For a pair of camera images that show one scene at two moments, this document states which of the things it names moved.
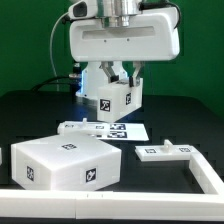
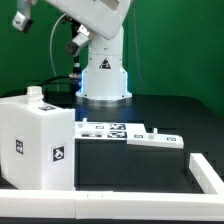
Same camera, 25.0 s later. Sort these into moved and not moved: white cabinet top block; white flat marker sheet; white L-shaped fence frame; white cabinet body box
Moved: white cabinet top block; white cabinet body box
Not moved: white L-shaped fence frame; white flat marker sheet
